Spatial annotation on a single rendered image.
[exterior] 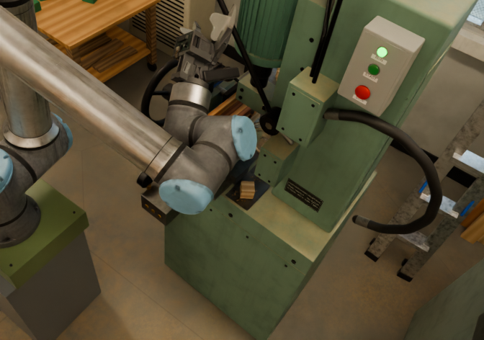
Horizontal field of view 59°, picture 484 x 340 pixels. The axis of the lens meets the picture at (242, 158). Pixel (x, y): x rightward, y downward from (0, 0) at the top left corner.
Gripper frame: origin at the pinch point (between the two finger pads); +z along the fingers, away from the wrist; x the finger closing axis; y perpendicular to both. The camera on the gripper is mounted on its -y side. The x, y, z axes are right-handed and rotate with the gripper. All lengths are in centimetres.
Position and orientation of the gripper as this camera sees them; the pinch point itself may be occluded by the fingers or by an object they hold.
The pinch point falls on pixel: (216, 14)
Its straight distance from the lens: 109.1
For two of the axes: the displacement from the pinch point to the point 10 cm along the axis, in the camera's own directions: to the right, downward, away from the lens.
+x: -6.8, 0.2, 7.3
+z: 1.8, -9.6, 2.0
